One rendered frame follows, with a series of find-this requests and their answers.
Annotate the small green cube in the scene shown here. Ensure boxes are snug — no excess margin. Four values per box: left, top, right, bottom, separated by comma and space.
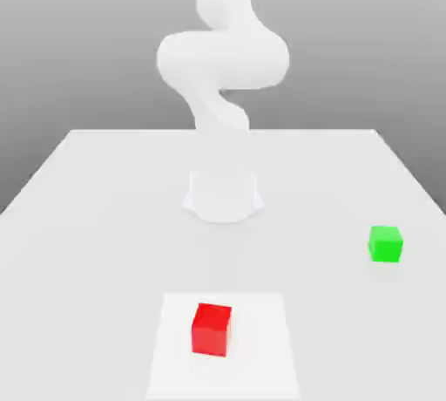
368, 225, 404, 264

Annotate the small red cube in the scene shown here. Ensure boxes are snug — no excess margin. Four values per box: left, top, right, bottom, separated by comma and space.
190, 302, 233, 358

